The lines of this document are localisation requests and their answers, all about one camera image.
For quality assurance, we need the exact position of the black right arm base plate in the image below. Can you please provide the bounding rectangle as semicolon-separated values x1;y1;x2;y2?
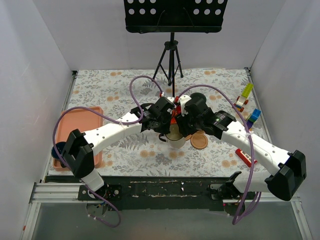
208;183;243;200

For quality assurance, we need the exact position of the pink plastic tray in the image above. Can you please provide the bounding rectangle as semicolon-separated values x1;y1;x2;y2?
52;106;104;172

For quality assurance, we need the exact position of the dark green cup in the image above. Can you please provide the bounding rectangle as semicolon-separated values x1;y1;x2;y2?
190;92;207;102

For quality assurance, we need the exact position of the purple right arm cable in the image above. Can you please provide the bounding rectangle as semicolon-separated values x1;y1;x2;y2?
174;84;262;225

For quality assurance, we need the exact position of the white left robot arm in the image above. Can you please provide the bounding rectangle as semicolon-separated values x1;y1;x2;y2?
61;96;175;200

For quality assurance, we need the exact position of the blue green purple block toy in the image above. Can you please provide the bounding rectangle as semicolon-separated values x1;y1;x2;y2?
246;108;261;129

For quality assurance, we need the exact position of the orange cup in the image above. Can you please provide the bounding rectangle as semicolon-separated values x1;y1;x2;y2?
170;118;177;125

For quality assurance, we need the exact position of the black music stand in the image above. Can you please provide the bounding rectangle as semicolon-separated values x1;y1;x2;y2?
123;0;228;89

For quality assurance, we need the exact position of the red toy window block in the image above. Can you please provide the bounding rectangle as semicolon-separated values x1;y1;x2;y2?
235;148;252;168

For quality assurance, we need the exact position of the light wooden coaster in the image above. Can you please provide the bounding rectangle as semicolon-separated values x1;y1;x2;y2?
185;134;192;141
190;133;208;150

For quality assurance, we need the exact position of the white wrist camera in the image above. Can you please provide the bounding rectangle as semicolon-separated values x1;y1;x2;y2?
174;95;192;117
164;96;175;109

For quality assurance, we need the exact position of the toy car with yellow block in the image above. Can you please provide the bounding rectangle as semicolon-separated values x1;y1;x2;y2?
234;83;254;113

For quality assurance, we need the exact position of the cream white cup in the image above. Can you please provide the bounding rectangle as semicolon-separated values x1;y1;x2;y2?
158;123;186;149

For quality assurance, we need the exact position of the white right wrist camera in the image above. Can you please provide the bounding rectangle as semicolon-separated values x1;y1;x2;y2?
174;95;192;117

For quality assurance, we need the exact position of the dark blue cup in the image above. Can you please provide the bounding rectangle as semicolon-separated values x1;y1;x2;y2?
51;141;66;159

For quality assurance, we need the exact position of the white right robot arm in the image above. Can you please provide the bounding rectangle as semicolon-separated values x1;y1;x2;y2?
175;95;307;201

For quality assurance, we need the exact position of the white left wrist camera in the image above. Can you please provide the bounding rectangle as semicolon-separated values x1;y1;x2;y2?
164;96;175;109

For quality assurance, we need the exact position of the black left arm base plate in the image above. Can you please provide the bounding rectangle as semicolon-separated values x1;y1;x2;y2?
77;184;122;201

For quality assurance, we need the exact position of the floral patterned table mat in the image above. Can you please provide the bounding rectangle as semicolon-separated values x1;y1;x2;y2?
48;69;278;178

